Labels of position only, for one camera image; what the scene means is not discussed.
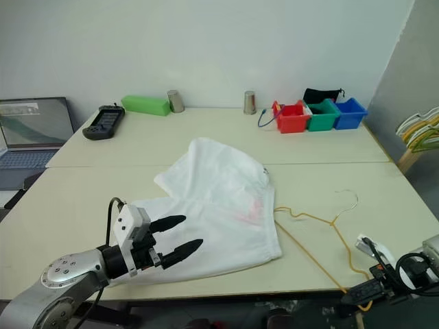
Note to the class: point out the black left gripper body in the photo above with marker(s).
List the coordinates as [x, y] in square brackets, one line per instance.
[144, 255]

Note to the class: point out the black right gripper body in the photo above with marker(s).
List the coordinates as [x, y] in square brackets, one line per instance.
[384, 281]

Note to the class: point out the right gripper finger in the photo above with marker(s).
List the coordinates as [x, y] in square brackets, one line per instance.
[360, 293]

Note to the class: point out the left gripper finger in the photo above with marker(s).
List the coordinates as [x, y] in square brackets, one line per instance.
[181, 252]
[168, 222]

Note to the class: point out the white shorts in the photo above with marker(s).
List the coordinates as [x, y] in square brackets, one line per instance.
[212, 212]

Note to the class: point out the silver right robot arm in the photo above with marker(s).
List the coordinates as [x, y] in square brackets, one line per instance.
[432, 246]

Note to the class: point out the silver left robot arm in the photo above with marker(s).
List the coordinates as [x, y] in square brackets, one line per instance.
[68, 270]

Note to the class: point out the dark rounded shape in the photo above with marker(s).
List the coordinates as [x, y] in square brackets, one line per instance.
[279, 320]

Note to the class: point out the black handheld controller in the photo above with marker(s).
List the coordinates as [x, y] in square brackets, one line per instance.
[103, 121]

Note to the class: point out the green rectangular box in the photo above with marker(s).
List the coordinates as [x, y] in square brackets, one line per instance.
[144, 104]

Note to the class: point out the metal cup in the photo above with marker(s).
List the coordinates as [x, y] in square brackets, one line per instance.
[250, 103]
[175, 102]

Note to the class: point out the wooden stand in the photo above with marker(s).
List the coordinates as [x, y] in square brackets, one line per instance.
[409, 161]

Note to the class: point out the bundle of coloured hangers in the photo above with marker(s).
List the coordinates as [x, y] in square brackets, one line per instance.
[422, 132]

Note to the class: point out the red plastic bin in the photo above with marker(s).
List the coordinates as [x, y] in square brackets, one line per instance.
[291, 125]

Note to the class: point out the small orange yellow item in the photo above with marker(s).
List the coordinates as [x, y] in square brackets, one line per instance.
[278, 107]

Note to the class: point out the blue plastic bin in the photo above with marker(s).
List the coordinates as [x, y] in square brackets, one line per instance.
[350, 120]

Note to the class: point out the grey laptop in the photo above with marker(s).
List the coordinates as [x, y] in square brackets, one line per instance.
[34, 123]

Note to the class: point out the green plastic bin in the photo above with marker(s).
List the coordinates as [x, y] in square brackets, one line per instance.
[320, 123]

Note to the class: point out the grey partition panel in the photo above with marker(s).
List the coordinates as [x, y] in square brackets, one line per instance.
[411, 68]

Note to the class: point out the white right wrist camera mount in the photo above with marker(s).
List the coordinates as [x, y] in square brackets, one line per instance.
[385, 255]

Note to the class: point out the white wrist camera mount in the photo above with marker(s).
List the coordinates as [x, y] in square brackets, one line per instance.
[128, 219]
[385, 255]

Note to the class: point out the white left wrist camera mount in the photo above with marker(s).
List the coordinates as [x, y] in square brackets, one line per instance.
[128, 219]

